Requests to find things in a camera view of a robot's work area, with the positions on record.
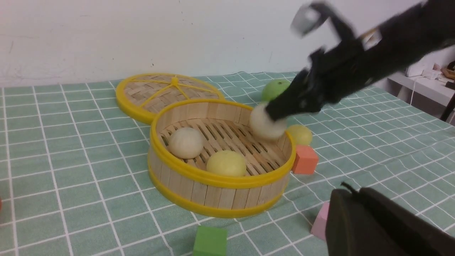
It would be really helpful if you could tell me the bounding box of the green foam cube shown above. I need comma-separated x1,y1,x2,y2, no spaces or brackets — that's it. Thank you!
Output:
192,225,228,256

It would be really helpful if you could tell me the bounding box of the white cable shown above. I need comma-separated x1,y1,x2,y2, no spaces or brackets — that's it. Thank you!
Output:
409,69,441,106

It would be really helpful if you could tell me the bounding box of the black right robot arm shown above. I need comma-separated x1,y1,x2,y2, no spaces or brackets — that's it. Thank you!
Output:
264,0,455,121

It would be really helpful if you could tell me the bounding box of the pale yellow bun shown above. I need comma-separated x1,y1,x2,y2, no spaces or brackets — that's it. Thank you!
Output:
287,124,313,146

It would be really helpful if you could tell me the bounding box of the bamboo steamer lid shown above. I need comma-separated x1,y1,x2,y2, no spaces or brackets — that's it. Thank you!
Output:
116,73,224,125

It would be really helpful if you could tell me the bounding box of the yellow bun in steamer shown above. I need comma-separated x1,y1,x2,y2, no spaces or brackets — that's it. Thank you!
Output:
206,150,247,177

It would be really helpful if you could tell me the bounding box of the green checkered tablecloth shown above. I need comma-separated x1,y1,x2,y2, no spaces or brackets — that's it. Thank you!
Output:
0,81,455,256

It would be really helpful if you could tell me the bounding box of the orange foam cube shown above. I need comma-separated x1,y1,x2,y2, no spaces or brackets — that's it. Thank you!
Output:
291,145,319,175

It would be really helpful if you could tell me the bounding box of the bamboo steamer tray yellow rim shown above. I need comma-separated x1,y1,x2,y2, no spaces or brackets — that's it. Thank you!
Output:
148,99,296,218

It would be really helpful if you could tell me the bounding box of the white bun in steamer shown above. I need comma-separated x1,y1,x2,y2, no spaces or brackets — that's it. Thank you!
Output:
167,127,204,159

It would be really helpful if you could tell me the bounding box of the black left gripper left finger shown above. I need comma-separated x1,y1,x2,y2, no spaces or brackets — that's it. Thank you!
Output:
325,182,408,256

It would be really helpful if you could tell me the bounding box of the white side table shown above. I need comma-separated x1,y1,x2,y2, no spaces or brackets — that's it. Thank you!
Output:
387,73,454,123

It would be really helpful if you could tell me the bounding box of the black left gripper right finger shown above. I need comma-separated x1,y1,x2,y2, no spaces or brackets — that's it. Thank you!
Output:
357,188,455,256

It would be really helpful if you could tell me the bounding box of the white bun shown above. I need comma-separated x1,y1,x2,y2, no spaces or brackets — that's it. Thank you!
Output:
249,102,287,140
167,127,204,159

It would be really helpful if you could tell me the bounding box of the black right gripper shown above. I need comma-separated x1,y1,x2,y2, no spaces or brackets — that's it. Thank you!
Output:
265,46,381,121

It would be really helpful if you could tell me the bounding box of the green bun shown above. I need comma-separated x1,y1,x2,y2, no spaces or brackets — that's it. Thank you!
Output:
261,79,290,102

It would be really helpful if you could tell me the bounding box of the pink foam block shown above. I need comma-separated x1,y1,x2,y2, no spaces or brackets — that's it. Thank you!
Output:
311,202,330,242

